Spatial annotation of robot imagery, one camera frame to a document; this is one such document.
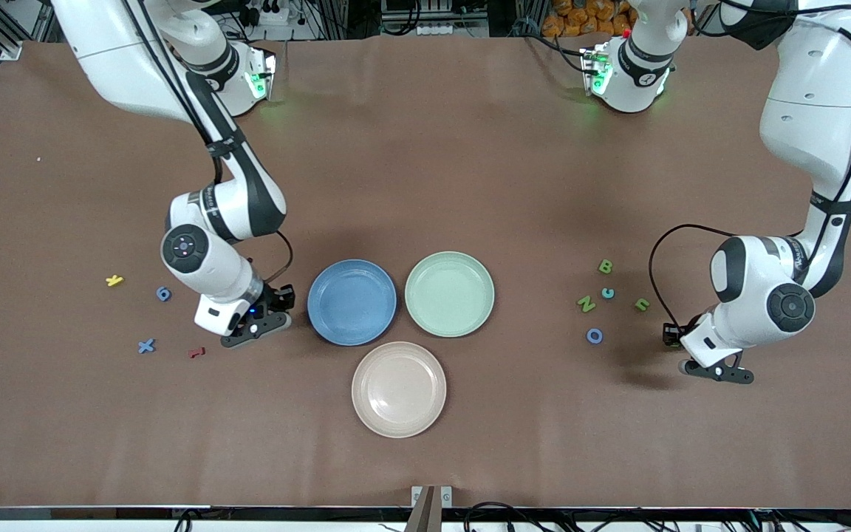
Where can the green letter U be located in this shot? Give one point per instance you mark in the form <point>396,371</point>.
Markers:
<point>646,304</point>

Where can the green round plate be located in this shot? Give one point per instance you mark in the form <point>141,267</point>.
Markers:
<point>449,294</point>

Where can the yellow letter K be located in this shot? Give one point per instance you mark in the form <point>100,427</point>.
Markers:
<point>114,281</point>

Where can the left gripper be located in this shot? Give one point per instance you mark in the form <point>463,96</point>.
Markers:
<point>671,333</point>

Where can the beige round plate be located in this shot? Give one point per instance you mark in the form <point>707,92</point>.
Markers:
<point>399,390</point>

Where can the blue letter O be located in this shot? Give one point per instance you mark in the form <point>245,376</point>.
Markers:
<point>589,336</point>

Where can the blue round plate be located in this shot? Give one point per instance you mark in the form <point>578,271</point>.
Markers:
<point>351,303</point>

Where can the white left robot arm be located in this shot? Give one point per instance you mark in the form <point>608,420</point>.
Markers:
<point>810,111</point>

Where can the green letter B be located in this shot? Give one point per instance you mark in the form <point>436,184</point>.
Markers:
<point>602,266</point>

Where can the blue number 6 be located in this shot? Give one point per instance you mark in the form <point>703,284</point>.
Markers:
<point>159,294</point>

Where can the white power strip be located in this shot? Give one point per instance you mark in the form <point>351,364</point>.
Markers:
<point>439,30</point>

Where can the pile of orange objects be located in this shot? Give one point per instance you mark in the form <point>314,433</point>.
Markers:
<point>588,16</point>

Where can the blue letter X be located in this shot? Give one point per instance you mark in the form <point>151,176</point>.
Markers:
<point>146,346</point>

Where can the power strip with plugs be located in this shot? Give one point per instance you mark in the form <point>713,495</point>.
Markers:
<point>267,13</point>

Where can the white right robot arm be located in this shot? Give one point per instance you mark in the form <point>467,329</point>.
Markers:
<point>122,66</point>

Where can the red letter I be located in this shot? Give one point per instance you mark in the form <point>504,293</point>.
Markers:
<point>196,352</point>

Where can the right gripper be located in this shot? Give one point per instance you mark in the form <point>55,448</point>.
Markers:
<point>275,298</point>

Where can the aluminium frame rail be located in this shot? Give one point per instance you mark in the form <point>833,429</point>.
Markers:
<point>8,41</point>

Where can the green letter N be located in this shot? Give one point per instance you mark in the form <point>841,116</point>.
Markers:
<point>586,304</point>

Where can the metal table edge bracket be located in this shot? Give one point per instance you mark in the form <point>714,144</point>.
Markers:
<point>431,502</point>

